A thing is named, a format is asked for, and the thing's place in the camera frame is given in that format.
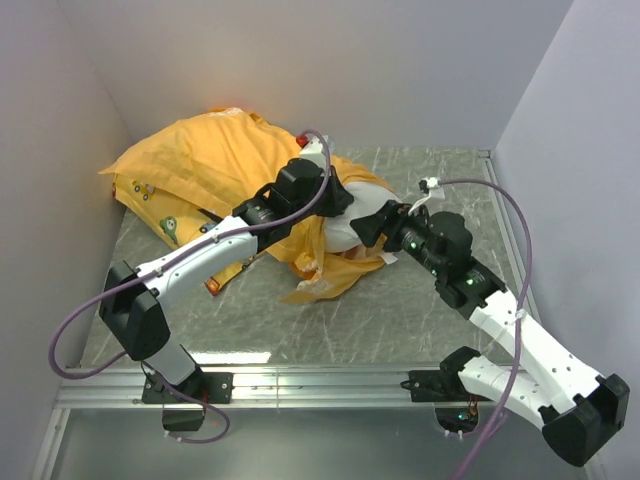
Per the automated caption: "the white pillow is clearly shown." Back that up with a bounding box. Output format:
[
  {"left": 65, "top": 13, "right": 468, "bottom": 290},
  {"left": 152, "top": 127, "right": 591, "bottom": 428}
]
[{"left": 323, "top": 181, "right": 399, "bottom": 254}]

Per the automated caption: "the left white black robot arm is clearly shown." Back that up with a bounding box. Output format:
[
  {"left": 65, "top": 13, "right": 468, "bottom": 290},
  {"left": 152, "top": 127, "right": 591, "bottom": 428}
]
[{"left": 99, "top": 158, "right": 354, "bottom": 402}]

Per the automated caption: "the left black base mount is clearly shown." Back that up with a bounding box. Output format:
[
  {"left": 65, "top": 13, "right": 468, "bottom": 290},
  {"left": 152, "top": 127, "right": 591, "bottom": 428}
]
[{"left": 141, "top": 370, "right": 233, "bottom": 436}]

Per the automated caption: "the yellow vehicle print pillow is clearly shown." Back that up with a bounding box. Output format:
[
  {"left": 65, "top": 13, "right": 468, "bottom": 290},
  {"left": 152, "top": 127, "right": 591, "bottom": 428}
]
[{"left": 110, "top": 177, "right": 266, "bottom": 297}]

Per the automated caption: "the aluminium frame rail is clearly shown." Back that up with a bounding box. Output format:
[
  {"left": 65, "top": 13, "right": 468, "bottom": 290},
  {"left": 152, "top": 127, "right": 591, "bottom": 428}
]
[{"left": 29, "top": 149, "right": 596, "bottom": 480}]

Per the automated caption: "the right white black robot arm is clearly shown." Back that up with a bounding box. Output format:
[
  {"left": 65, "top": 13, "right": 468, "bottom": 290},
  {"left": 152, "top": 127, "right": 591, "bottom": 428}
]
[{"left": 350, "top": 201, "right": 630, "bottom": 467}]

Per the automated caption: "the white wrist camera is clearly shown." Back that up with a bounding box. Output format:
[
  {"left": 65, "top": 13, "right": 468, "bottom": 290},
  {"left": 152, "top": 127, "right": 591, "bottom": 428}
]
[
  {"left": 296, "top": 135, "right": 334, "bottom": 169},
  {"left": 408, "top": 177, "right": 445, "bottom": 216}
]

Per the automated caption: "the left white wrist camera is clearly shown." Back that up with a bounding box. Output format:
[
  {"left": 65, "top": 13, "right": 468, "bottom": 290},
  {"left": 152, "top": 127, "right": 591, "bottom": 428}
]
[{"left": 296, "top": 135, "right": 334, "bottom": 169}]

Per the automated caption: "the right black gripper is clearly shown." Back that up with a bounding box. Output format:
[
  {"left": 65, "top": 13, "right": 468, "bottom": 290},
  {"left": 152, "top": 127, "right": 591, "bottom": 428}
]
[{"left": 350, "top": 199, "right": 446, "bottom": 278}]

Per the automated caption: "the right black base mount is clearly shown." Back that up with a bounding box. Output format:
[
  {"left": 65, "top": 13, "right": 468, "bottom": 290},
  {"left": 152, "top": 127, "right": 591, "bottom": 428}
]
[{"left": 399, "top": 367, "right": 506, "bottom": 439}]

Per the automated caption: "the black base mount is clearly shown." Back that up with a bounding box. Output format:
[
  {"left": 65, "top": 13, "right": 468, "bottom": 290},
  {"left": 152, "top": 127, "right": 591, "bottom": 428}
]
[
  {"left": 141, "top": 370, "right": 233, "bottom": 436},
  {"left": 399, "top": 367, "right": 506, "bottom": 439}
]

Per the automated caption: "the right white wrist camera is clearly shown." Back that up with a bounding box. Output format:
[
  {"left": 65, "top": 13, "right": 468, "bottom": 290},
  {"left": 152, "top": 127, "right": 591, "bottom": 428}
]
[{"left": 408, "top": 177, "right": 445, "bottom": 216}]

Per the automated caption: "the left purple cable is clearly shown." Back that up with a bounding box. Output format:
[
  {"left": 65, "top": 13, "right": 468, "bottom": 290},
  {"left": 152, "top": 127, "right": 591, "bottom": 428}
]
[{"left": 48, "top": 129, "right": 334, "bottom": 444}]

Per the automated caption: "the orange Mickey Mouse pillowcase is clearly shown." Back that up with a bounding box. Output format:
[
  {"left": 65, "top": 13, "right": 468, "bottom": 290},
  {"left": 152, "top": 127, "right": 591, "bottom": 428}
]
[{"left": 103, "top": 108, "right": 396, "bottom": 304}]

